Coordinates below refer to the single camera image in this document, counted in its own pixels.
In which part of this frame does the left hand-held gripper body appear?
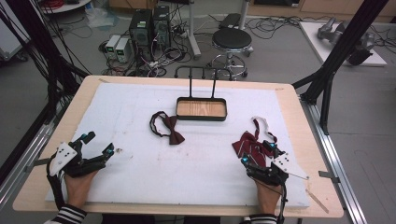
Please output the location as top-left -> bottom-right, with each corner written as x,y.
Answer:
48,139 -> 108,178

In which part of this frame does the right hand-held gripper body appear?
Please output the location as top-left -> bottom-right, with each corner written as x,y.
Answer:
246,151 -> 310,188

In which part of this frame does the striped red bow tie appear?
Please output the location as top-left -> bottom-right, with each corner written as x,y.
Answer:
232,116 -> 278,169

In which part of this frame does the dark red bow tie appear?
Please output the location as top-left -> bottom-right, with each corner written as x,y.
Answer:
148,110 -> 186,146

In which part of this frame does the black rack with wooden base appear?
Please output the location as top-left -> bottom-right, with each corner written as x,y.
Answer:
173,65 -> 233,122

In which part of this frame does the person's right hand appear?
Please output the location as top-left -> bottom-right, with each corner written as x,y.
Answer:
253,179 -> 283,217

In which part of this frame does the person's left hand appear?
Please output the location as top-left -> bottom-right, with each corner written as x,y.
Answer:
63,169 -> 99,207

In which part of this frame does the white foam mat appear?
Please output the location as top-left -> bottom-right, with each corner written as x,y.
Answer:
45,82 -> 311,210

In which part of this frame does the thin wooden strip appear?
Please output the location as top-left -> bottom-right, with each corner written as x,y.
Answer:
305,188 -> 330,215

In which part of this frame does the white bench power supply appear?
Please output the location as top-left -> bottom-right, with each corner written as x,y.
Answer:
114,37 -> 132,63
105,34 -> 121,60

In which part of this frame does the black round stool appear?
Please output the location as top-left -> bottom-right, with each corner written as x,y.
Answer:
206,27 -> 255,79

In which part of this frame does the white floor board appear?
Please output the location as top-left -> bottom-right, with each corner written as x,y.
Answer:
298,21 -> 389,68

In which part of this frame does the large black computer tower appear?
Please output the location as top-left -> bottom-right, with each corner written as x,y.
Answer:
128,8 -> 154,61

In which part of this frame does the clear plastic bag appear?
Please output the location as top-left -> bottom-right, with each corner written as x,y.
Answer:
84,5 -> 120,31

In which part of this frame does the grey robot part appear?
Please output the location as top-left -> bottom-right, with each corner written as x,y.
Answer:
317,16 -> 377,51

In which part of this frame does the slim black computer tower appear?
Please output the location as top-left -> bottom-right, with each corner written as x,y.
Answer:
152,5 -> 172,50

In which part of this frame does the round white table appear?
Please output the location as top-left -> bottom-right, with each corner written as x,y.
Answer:
39,0 -> 93,15

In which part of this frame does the flat black case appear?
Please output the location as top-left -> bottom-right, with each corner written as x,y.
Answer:
219,12 -> 243,31

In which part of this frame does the white desk leg with foot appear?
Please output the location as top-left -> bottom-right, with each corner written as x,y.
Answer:
186,0 -> 203,61

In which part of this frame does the right hand-held gripper cable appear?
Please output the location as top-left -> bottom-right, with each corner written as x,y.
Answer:
277,183 -> 289,224

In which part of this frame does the aluminium rail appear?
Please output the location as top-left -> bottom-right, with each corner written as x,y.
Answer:
0,92 -> 74,213
298,92 -> 370,224

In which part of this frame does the tangle of floor cables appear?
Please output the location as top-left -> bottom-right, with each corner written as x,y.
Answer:
98,3 -> 396,78

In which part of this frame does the black frame post with cables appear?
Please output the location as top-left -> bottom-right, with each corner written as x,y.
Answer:
0,0 -> 92,127

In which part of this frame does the black frame post with braces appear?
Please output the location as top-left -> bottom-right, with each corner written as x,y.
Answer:
291,0 -> 390,135

